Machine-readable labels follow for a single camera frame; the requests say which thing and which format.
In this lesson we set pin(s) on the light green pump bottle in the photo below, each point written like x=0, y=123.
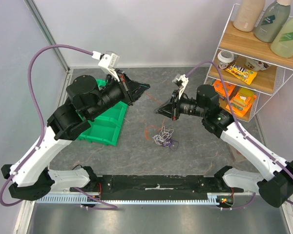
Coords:
x=283, y=43

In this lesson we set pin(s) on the yellow candy bag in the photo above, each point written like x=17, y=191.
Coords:
x=245, y=75

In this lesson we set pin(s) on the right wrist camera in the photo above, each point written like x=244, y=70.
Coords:
x=181, y=81

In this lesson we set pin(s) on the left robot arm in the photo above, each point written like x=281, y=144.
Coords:
x=31, y=178

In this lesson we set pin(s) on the beige pump bottle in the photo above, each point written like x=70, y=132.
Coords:
x=248, y=14

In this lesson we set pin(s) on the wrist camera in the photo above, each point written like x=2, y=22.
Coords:
x=181, y=81
x=107, y=63

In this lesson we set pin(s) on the white paper cup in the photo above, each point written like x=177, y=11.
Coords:
x=225, y=59

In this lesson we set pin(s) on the white wire shelf rack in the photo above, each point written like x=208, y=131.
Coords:
x=274, y=73

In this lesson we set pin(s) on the slotted cable duct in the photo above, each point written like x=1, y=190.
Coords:
x=209, y=199

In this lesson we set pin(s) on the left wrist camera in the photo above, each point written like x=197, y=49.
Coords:
x=107, y=63

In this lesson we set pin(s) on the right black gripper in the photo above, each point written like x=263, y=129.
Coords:
x=175, y=107

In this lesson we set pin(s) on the green compartment bin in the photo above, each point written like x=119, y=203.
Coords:
x=106, y=128

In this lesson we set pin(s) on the orange yellow snack box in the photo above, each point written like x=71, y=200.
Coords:
x=242, y=101

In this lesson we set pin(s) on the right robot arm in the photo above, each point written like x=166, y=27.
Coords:
x=274, y=179

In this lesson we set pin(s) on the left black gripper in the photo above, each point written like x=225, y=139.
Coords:
x=131, y=90

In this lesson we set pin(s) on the grey-green pump bottle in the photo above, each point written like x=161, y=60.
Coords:
x=272, y=20

